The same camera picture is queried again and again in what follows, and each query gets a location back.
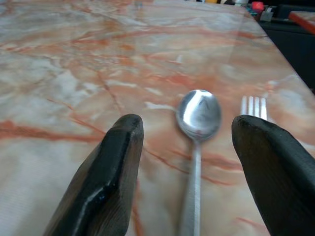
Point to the red marble-topped side table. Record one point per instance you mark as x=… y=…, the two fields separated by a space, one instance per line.
x=304 y=18

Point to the red round object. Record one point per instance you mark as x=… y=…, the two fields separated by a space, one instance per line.
x=257 y=5

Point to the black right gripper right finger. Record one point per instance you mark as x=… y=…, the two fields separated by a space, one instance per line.
x=278 y=177

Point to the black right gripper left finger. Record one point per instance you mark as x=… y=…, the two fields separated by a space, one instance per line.
x=103 y=186

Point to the grey small box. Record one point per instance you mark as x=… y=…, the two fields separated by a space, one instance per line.
x=267 y=15

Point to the silver metal spoon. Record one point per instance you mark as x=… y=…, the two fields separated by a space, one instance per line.
x=198 y=118

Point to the silver metal fork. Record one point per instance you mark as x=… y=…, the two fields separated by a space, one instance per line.
x=254 y=107

